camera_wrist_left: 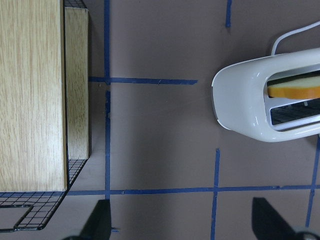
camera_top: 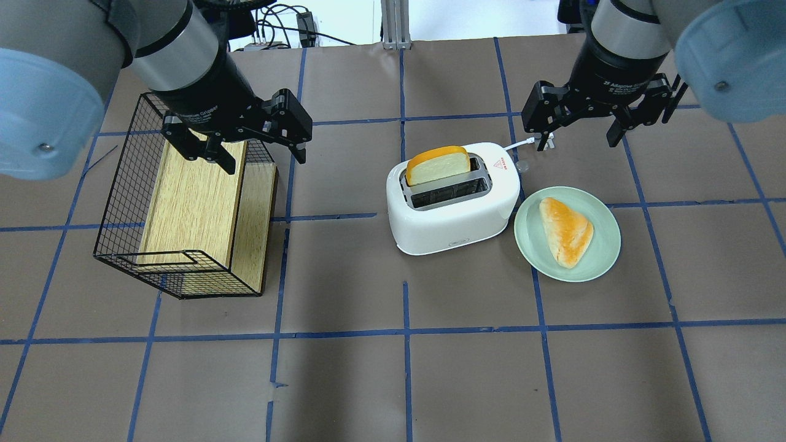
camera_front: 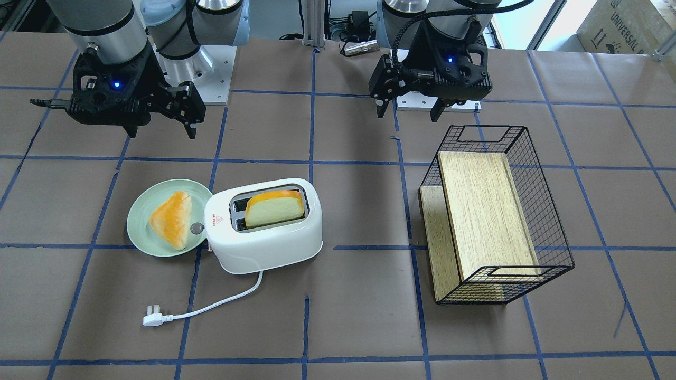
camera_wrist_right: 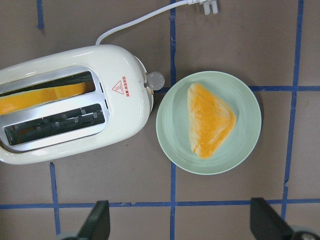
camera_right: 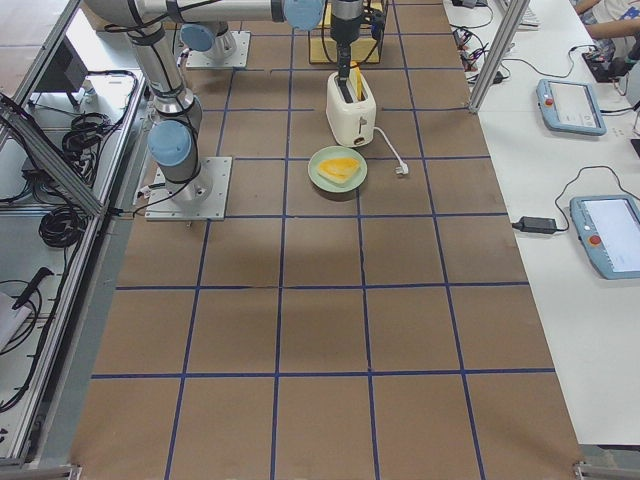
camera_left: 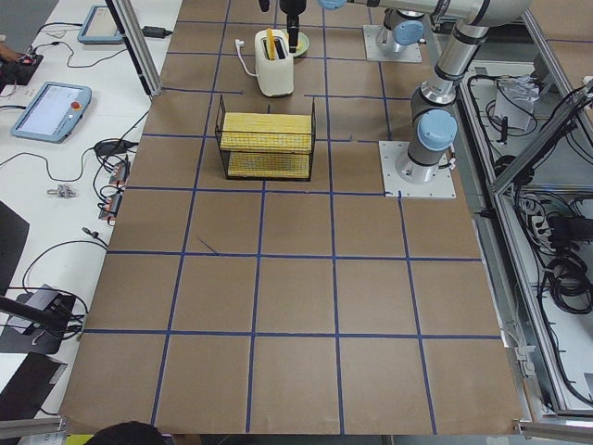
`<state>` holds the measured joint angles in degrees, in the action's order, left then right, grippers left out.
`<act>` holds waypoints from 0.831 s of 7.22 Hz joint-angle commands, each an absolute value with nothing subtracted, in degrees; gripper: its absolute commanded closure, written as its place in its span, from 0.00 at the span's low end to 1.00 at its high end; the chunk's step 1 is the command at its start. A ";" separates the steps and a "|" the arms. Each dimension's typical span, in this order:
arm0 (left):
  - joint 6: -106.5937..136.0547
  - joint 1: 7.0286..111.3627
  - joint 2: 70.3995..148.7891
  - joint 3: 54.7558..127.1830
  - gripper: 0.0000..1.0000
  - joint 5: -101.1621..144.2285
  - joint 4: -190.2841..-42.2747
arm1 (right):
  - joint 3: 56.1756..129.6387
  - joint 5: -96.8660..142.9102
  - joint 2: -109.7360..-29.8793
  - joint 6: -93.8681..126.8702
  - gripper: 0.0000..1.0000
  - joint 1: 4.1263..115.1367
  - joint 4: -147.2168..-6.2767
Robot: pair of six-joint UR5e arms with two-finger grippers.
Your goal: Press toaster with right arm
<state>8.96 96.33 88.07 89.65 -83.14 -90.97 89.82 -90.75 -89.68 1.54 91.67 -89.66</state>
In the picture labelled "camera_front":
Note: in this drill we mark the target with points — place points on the triangular bread on plate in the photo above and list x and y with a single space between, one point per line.
171 220

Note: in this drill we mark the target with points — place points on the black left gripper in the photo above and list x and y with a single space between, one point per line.
417 59

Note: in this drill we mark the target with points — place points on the white toaster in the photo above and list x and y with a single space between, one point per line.
243 245

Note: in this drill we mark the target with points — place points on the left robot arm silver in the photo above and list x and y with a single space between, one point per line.
396 22

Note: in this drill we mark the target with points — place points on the black power adapter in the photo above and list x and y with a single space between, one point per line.
359 22

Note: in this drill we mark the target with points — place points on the aluminium frame post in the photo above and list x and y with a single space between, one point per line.
313 14

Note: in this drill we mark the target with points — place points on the wooden board in basket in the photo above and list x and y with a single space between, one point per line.
480 249

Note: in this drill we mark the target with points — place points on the cardboard box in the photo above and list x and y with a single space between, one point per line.
627 27

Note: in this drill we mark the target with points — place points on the bread slice in toaster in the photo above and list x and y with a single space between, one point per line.
272 207

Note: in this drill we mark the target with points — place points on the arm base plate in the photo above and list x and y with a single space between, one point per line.
214 84
415 101

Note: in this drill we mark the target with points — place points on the green plate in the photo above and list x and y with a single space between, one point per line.
138 226

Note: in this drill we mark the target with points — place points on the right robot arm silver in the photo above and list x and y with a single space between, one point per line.
175 30

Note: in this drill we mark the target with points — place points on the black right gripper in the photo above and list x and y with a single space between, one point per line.
159 91

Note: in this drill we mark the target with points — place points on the black wire basket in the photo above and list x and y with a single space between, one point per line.
543 222

